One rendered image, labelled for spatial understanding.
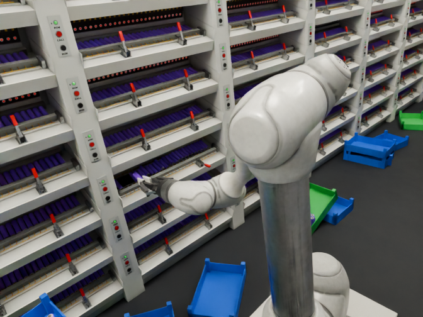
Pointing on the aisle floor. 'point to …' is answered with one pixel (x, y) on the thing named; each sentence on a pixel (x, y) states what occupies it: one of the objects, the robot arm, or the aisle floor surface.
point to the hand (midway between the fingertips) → (145, 181)
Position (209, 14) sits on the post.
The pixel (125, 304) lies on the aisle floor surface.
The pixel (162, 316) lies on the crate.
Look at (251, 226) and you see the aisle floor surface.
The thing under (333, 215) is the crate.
